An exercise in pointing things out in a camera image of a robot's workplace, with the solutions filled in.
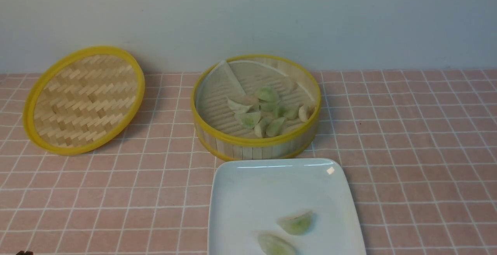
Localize white square plate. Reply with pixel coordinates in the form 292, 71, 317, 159
207, 158, 367, 255

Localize green dumpling on plate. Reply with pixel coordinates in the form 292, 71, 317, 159
276, 210, 314, 236

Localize green dumpling plate front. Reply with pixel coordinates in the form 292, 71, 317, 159
257, 232, 297, 255

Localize green dumpling steamer front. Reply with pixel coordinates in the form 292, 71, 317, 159
234, 111, 262, 130

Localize bamboo steamer basket yellow rim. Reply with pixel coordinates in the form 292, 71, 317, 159
191, 55, 321, 161

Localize pale dumpling in steamer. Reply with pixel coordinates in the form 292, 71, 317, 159
226, 95, 259, 114

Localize green dumpling in steamer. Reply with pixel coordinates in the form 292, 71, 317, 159
255, 86, 280, 102

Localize pale dumpling steamer right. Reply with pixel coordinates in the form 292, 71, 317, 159
298, 104, 315, 123

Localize woven bamboo steamer lid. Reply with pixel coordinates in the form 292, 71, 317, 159
23, 46, 146, 156

